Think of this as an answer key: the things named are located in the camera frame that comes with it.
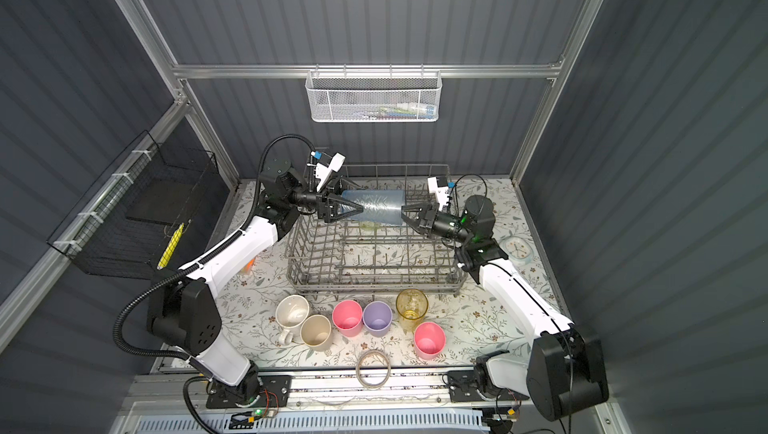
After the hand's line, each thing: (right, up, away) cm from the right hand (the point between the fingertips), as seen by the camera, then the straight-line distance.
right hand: (399, 217), depth 69 cm
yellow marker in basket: (-53, -7, 0) cm, 54 cm away
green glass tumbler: (-9, -4, +40) cm, 42 cm away
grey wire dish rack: (-15, -14, +28) cm, 35 cm away
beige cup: (-23, -32, +13) cm, 42 cm away
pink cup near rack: (-14, -29, +14) cm, 35 cm away
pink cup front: (+9, -34, +12) cm, 37 cm away
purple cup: (-6, -29, +15) cm, 33 cm away
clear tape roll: (-10, -39, +8) cm, 41 cm away
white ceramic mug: (-31, -28, +16) cm, 44 cm away
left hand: (-7, +3, -2) cm, 8 cm away
